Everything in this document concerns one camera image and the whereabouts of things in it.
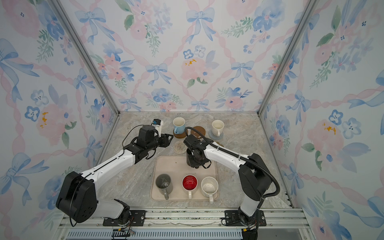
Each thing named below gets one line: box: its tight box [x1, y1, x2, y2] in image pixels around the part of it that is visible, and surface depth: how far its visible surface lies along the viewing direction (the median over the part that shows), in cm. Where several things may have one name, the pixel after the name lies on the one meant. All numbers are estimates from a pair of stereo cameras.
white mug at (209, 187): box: [201, 176, 219, 205], surface depth 80 cm
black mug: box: [186, 148, 194, 167], surface depth 78 cm
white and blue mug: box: [173, 117, 186, 135], surface depth 102 cm
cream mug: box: [211, 119, 225, 137], surface depth 101 cm
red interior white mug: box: [181, 174, 198, 200], surface depth 80 cm
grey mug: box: [155, 173, 174, 200], surface depth 78 cm
